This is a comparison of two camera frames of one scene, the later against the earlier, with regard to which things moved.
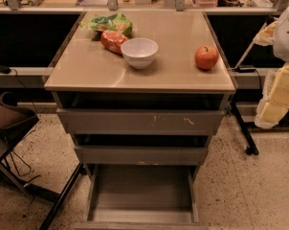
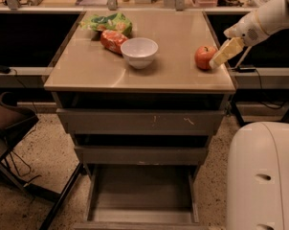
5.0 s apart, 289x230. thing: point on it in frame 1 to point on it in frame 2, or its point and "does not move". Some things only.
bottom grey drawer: x=142 y=196 does not move
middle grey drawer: x=142 y=155 does not move
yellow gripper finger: x=279 y=96 to x=248 y=31
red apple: x=206 y=57 does not move
